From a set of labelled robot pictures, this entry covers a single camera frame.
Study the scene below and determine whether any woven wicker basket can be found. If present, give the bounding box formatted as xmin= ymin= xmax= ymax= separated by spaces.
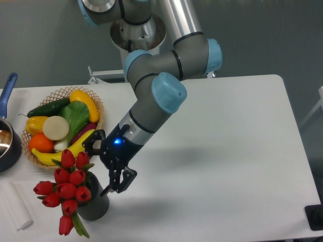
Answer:
xmin=21 ymin=87 xmax=104 ymax=169

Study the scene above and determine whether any dark grey ribbed vase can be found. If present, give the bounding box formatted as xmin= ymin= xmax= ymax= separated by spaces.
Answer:
xmin=77 ymin=175 xmax=110 ymax=221

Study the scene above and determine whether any beige round onion slice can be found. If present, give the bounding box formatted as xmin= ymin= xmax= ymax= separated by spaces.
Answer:
xmin=42 ymin=116 xmax=69 ymax=141

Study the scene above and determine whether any black device at table edge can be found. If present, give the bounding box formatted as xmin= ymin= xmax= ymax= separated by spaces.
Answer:
xmin=304 ymin=204 xmax=322 ymax=231

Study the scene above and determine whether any white metal base frame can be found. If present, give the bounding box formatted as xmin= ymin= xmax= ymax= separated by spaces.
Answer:
xmin=88 ymin=66 xmax=217 ymax=84

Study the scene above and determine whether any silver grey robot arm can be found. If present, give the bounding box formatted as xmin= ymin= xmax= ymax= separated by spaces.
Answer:
xmin=78 ymin=1 xmax=223 ymax=195

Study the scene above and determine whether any dark pot with blue handle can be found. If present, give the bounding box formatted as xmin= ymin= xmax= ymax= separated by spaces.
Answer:
xmin=1 ymin=73 xmax=22 ymax=172

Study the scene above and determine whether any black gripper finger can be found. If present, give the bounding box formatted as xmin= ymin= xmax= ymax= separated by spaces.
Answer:
xmin=82 ymin=129 xmax=106 ymax=158
xmin=100 ymin=166 xmax=137 ymax=196

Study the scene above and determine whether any yellow bell pepper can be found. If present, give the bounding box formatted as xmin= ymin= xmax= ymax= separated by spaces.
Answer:
xmin=25 ymin=116 xmax=48 ymax=136

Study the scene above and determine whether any orange fruit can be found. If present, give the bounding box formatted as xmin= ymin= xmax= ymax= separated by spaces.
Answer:
xmin=28 ymin=134 xmax=54 ymax=153

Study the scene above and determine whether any green cucumber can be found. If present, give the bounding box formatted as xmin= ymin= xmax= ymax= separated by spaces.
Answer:
xmin=19 ymin=98 xmax=70 ymax=118

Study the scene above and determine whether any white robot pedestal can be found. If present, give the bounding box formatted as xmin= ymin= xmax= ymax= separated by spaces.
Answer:
xmin=110 ymin=13 xmax=167 ymax=83

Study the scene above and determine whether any green lettuce leaf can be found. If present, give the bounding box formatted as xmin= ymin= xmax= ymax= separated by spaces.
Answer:
xmin=54 ymin=101 xmax=89 ymax=152

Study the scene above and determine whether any yellow banana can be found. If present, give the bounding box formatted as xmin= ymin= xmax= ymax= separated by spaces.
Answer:
xmin=32 ymin=129 xmax=95 ymax=166

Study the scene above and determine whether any white rolled cloth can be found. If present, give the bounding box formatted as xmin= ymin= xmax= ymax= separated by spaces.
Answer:
xmin=1 ymin=181 xmax=33 ymax=231

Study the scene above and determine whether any purple eggplant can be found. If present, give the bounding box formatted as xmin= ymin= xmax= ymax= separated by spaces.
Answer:
xmin=71 ymin=123 xmax=97 ymax=145

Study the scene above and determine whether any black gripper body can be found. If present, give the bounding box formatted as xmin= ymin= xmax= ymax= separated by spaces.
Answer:
xmin=99 ymin=124 xmax=143 ymax=169

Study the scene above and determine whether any red tulip bouquet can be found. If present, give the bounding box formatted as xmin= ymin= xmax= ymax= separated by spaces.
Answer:
xmin=33 ymin=149 xmax=94 ymax=238

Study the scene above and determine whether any white frame at right edge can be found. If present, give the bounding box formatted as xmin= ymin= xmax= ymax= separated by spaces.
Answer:
xmin=300 ymin=86 xmax=322 ymax=130

